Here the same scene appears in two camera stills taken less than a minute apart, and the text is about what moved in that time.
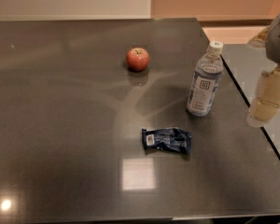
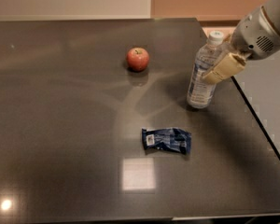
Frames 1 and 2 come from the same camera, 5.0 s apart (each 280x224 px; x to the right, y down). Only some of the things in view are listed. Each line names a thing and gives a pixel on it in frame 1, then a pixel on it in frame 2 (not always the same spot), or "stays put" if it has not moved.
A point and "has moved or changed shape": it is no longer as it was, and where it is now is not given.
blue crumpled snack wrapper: [166, 138] stays put
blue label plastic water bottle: [203, 88] has moved or changed shape
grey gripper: [279, 42] -> [254, 35]
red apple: [137, 59] stays put
